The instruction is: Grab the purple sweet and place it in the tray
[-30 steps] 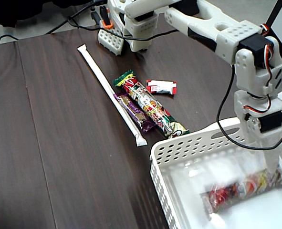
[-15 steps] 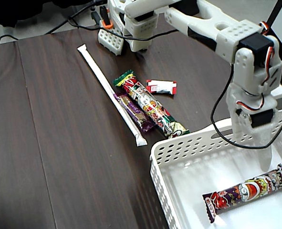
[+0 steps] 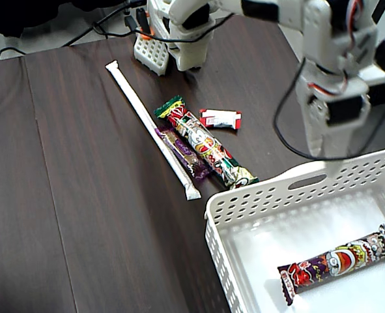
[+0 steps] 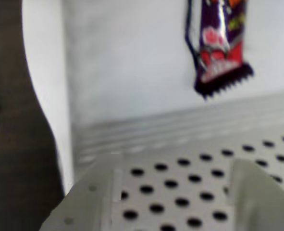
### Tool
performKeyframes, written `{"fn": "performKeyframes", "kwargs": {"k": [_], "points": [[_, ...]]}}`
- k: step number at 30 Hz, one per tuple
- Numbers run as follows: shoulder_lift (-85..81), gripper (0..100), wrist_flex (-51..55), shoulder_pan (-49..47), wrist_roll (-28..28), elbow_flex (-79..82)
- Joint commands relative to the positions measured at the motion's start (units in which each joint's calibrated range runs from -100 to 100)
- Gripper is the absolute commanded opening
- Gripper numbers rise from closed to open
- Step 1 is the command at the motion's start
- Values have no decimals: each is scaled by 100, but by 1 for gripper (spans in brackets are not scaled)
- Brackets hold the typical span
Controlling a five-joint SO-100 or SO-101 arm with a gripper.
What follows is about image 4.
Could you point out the purple cartoon snack stick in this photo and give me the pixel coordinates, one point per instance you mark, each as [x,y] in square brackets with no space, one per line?
[216,48]

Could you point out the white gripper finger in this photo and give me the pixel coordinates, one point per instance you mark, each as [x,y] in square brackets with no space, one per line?
[89,204]
[259,204]

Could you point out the white perforated plastic tray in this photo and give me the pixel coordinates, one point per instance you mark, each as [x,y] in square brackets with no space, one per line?
[132,72]

